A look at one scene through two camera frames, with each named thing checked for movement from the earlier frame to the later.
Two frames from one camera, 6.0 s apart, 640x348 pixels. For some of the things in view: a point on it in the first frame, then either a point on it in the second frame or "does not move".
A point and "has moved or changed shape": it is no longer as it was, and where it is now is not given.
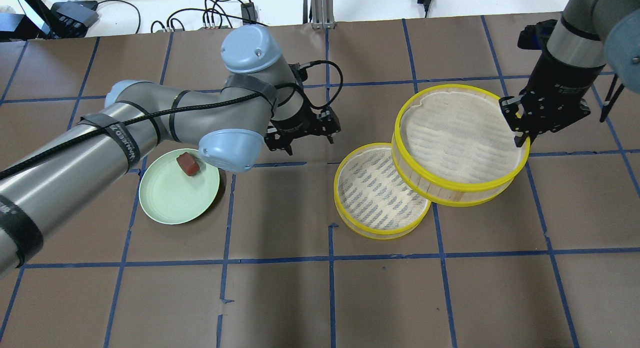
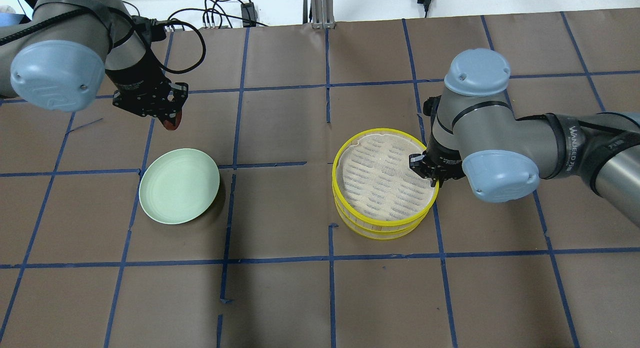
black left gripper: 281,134 → 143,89
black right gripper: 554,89 → 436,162
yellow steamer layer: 455,145 has moved or changed shape
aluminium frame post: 322,9 does not move
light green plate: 169,196 does not move
